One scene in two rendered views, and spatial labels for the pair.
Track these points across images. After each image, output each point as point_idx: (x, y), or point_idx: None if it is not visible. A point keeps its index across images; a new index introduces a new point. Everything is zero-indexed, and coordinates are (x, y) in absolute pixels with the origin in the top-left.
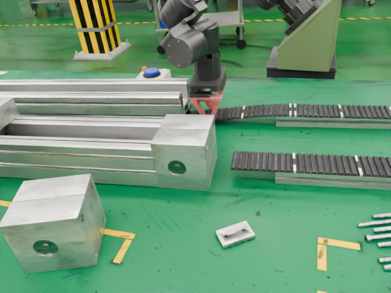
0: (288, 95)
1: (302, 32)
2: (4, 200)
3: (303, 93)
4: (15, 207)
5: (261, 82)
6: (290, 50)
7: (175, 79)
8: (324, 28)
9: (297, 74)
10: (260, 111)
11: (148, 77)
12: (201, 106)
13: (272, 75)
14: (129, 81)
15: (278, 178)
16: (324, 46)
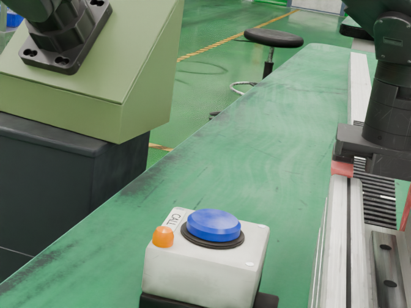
0: (255, 164)
1: (152, 55)
2: None
3: (251, 154)
4: None
5: (185, 170)
6: (137, 96)
7: (345, 187)
8: (172, 41)
9: (123, 145)
10: (379, 180)
11: (242, 240)
12: (291, 245)
13: (98, 166)
14: (356, 244)
15: None
16: (169, 76)
